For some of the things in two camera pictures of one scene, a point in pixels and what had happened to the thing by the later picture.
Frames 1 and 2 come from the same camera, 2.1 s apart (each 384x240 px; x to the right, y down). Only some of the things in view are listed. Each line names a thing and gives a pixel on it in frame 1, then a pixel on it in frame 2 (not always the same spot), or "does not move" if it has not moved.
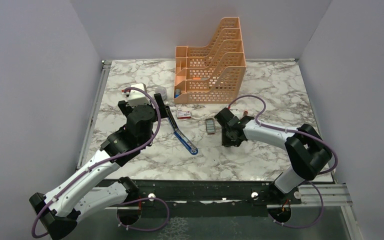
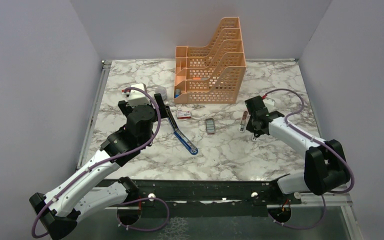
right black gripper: (225, 141) → (250, 128)
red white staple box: (183, 114) does not move
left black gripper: (157, 99) does not move
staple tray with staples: (210, 126) does not move
